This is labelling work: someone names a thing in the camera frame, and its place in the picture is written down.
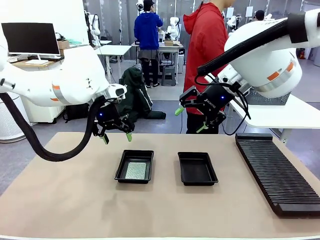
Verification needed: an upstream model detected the cluttered background work table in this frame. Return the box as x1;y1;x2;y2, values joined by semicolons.
131;41;185;81

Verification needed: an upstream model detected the grey perforated basket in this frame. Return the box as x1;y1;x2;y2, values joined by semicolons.
246;86;292;106

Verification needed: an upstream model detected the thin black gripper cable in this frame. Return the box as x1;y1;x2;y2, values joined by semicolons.
194;73;252;136

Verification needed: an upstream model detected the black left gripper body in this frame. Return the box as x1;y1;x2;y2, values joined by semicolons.
93;99;124;131

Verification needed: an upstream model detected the person in blue hoodie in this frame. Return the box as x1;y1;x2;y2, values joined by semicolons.
133;0;164;88

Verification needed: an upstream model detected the black computer monitor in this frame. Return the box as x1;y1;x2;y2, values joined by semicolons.
1;22;61;65

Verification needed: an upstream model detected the black slotted rack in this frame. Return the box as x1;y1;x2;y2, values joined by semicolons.
234;133;320;217

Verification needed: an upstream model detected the person in red jacket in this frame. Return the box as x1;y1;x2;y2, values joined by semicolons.
183;0;230;135

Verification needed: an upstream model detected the black backpack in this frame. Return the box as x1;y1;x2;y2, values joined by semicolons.
62;102;91;123

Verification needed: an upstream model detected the black fabric cable sleeve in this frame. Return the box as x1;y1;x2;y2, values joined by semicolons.
197;11;309;76

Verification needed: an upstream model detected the small black ESD tray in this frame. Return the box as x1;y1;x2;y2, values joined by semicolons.
177;151;219;187

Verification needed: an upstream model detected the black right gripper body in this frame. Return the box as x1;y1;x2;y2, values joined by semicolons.
199;84;238;119

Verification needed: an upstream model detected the black keyboard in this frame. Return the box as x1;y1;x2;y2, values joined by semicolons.
27;55;65;62

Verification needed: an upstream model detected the black corrugated cable hose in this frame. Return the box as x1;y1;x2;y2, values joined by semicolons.
0;92;101;163

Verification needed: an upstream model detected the grey plastic stool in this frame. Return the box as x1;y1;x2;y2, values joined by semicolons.
161;65;177;87

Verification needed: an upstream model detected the green printed circuit board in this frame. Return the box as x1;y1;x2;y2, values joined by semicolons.
124;161;148;180

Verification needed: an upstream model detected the large white table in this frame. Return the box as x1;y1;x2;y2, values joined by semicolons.
204;73;320;145

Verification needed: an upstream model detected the large black ESD tray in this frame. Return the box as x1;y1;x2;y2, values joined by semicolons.
114;149;155;185

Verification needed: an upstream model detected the brown cardboard box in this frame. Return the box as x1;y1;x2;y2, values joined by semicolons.
57;39;71;56

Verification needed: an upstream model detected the small white desk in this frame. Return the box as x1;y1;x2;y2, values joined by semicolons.
96;44;132;83

